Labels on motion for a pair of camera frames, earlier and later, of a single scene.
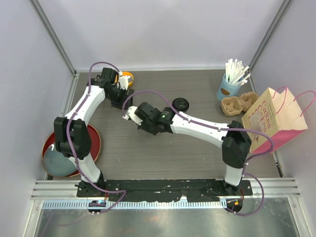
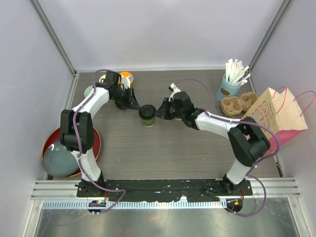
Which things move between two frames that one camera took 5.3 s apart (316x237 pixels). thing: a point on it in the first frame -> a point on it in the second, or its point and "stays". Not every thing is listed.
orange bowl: (131, 79) stays
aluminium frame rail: (63, 194) stays
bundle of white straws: (234, 72) stays
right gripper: (142, 126) -> (162, 113)
